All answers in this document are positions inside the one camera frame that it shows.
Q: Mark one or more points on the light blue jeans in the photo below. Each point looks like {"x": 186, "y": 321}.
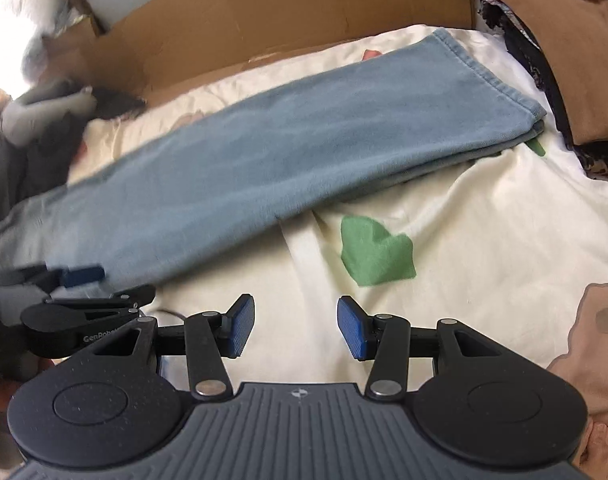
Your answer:
{"x": 259, "y": 160}

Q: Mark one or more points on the black folded cloth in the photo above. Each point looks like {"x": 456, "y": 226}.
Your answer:
{"x": 549, "y": 90}

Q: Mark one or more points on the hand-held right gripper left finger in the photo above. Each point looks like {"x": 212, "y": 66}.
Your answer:
{"x": 241, "y": 327}

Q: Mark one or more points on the bear print bed sheet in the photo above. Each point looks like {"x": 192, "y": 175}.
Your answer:
{"x": 484, "y": 240}

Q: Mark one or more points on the grey neck pillow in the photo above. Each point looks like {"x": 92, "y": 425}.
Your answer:
{"x": 29, "y": 120}

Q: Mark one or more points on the long cardboard sheet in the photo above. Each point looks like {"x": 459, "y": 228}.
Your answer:
{"x": 259, "y": 15}

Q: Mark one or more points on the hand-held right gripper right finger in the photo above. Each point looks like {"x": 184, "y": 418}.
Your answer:
{"x": 351, "y": 329}

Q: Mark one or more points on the black crumpled cloth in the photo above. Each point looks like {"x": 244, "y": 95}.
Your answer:
{"x": 49, "y": 160}

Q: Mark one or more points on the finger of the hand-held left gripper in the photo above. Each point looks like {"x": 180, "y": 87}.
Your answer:
{"x": 81, "y": 276}
{"x": 119, "y": 297}

